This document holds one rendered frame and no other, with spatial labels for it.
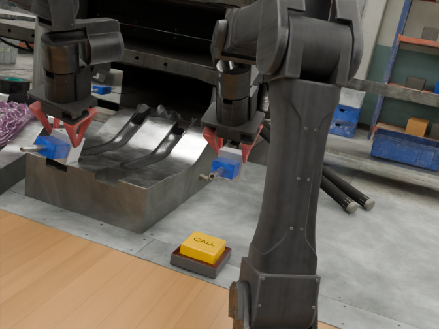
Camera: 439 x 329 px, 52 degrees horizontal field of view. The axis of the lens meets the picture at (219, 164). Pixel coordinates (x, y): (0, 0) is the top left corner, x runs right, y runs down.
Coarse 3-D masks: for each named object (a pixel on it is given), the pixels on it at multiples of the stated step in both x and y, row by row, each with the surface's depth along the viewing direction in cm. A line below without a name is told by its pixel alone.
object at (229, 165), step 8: (224, 152) 85; (232, 152) 85; (240, 152) 86; (216, 160) 82; (224, 160) 84; (232, 160) 84; (240, 160) 85; (216, 168) 82; (224, 168) 82; (232, 168) 81; (240, 168) 85; (216, 176) 77; (224, 176) 82; (232, 176) 82; (240, 176) 86
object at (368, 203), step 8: (328, 176) 122; (336, 176) 122; (336, 184) 120; (344, 184) 119; (344, 192) 119; (352, 192) 117; (360, 192) 116; (360, 200) 115; (368, 200) 114; (368, 208) 114
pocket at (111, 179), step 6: (108, 168) 85; (96, 174) 82; (102, 174) 84; (108, 174) 86; (114, 174) 85; (120, 174) 85; (126, 174) 84; (96, 180) 82; (102, 180) 85; (108, 180) 86; (114, 180) 86; (114, 186) 81
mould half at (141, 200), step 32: (160, 128) 107; (192, 128) 108; (32, 160) 85; (96, 160) 88; (128, 160) 92; (192, 160) 99; (32, 192) 87; (64, 192) 84; (96, 192) 82; (128, 192) 80; (160, 192) 84; (192, 192) 102; (128, 224) 81
